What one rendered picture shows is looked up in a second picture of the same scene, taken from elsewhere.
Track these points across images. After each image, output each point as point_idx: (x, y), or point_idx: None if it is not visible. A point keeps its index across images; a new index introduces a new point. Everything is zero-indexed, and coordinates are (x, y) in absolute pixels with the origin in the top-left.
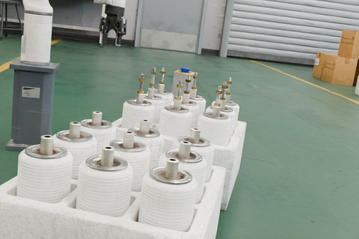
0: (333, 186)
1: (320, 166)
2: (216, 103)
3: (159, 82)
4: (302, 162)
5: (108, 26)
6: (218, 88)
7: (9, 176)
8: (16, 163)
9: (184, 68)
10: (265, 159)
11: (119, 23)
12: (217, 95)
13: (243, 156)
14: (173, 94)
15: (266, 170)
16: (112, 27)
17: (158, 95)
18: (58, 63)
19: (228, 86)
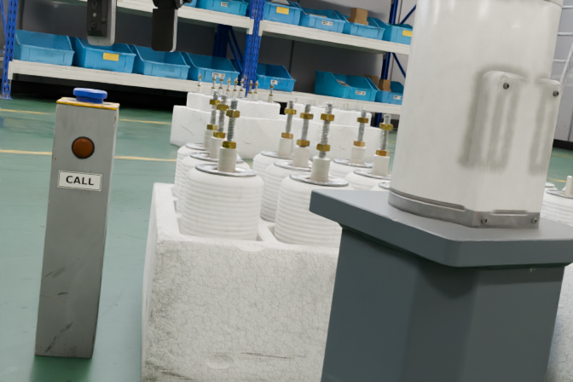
0: (139, 240)
1: (26, 234)
2: (361, 141)
3: (235, 144)
4: (17, 242)
5: None
6: (366, 112)
7: None
8: None
9: (93, 89)
10: (38, 265)
11: None
12: (364, 127)
13: (38, 280)
14: (110, 180)
15: (117, 269)
16: None
17: (293, 173)
18: (327, 189)
19: (217, 112)
